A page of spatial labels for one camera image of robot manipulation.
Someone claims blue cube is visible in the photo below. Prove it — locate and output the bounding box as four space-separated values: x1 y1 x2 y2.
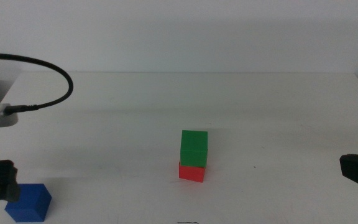
4 183 53 223

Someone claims green cube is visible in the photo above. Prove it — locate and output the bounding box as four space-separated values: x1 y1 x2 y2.
180 129 209 168

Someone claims red cube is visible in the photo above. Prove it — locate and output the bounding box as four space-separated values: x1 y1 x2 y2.
178 161 206 184

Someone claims black camera cable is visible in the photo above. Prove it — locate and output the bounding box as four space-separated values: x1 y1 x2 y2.
0 52 74 113

